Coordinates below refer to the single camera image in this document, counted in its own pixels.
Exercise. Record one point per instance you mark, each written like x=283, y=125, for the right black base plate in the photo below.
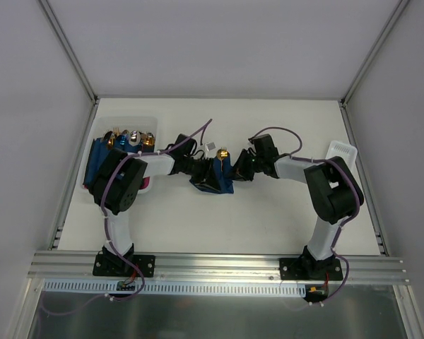
x=303, y=268

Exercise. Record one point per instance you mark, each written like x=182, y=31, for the white plastic bin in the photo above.
x=101, y=125

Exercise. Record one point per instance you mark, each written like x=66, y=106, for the white perforated cutlery tray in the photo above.
x=344, y=150

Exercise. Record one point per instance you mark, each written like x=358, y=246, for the aluminium mounting rail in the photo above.
x=232, y=268

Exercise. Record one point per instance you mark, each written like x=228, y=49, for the left aluminium frame post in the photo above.
x=63, y=40

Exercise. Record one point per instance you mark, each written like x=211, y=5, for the right aluminium frame post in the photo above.
x=375, y=49

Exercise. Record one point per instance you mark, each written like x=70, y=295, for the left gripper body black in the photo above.
x=201, y=172

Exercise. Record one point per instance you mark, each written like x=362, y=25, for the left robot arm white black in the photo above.
x=121, y=175

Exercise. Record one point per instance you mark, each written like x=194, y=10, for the gold spoons in bin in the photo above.
x=127, y=139

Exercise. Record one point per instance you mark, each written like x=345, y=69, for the dark blue paper napkin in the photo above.
x=222, y=170

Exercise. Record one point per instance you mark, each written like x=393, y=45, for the gold spoon green handle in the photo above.
x=222, y=154

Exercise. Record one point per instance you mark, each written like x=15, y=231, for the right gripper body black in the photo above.
x=246, y=166

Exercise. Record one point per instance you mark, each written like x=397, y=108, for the rolled blue napkin bundles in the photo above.
x=98, y=153

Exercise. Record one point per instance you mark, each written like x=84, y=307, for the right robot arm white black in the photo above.
x=334, y=193

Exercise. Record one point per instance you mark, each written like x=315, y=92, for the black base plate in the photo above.
x=108, y=264
x=303, y=268

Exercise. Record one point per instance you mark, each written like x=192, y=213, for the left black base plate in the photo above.
x=108, y=264

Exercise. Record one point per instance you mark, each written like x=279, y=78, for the white slotted cable duct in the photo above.
x=116, y=287

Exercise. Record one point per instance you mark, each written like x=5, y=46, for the aluminium frame post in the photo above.
x=375, y=49
x=63, y=40

